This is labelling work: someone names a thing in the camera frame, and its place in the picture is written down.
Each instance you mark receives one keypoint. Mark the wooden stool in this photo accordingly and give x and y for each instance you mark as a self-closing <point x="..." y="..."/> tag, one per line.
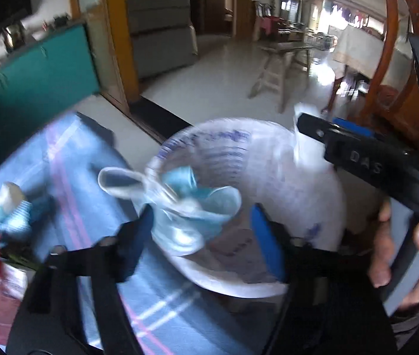
<point x="279" y="57"/>

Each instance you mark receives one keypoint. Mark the teal kitchen cabinets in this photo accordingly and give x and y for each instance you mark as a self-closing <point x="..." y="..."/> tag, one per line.
<point x="41" y="82"/>

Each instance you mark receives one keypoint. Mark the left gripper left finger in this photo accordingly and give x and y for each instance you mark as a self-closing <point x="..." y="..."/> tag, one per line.
<point x="49" y="318"/>

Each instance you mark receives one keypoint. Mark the blue plaid tablecloth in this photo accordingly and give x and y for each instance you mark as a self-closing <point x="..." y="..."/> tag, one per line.
<point x="57" y="170"/>

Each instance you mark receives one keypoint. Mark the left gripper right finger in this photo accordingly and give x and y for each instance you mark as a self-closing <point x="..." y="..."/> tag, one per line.
<point x="330" y="306"/>

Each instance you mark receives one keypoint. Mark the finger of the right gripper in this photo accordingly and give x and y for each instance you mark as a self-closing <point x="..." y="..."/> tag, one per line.
<point x="380" y="164"/>

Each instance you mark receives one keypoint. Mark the person's right hand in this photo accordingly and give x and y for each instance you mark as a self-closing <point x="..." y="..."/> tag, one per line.
<point x="383" y="250"/>

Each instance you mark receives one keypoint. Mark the grey refrigerator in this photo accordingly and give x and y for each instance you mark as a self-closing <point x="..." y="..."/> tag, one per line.
<point x="163" y="38"/>

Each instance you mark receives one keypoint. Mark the light blue wrapper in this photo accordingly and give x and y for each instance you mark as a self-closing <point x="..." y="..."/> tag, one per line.
<point x="186" y="215"/>

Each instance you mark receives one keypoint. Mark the white plastic trash bag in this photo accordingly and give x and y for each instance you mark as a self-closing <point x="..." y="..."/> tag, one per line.
<point x="281" y="170"/>

